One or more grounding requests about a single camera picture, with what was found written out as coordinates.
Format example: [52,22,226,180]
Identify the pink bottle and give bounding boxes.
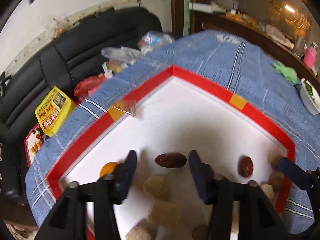
[303,44,319,69]

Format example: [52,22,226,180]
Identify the crumpled clear plastic wrap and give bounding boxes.
[51,14,74,39]

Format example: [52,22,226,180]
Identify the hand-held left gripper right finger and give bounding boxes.
[189,150,288,240]

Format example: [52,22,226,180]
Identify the wooden glass cabinet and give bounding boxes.
[171,0,320,78]

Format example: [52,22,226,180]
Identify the orange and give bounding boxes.
[99,162,120,178]

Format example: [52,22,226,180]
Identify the brown kiwi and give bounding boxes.
[268,171,285,192]

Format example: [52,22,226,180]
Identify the long white box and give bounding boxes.
[189,2,227,14]

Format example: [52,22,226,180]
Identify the yellow printed box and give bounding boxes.
[34,86,75,137]

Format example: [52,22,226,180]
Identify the red box with white inside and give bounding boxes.
[46,65,297,240]

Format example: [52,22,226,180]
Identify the clear glass pitcher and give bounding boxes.
[294,36,307,55]

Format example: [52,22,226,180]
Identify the green cloth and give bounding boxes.
[271,60,298,85]

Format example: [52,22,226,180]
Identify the blue plaid tablecloth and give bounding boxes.
[25,30,320,235]

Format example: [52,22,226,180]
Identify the black leather sofa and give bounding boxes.
[0,7,163,200]

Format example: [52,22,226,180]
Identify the green leafy vegetables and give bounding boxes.
[304,82,318,98]

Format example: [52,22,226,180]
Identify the beige food chunk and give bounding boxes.
[260,184,275,203]
[142,175,173,202]
[125,220,158,240]
[147,200,180,227]

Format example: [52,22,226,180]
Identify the blue red printed plastic bag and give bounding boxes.
[137,31,175,52]

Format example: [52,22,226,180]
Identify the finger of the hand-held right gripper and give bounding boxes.
[277,157,320,198]

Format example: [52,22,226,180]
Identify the white red printed box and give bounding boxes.
[24,124,47,167]

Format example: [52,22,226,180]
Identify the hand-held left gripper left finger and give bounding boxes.
[35,150,137,240]

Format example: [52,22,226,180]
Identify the clear plastic bag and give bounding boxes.
[101,46,142,67]

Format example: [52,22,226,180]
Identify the crumpled plastic bag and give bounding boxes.
[265,24,288,40]

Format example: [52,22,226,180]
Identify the red date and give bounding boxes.
[237,156,254,178]
[155,152,187,168]

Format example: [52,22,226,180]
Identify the white bowl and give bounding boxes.
[299,78,320,115]

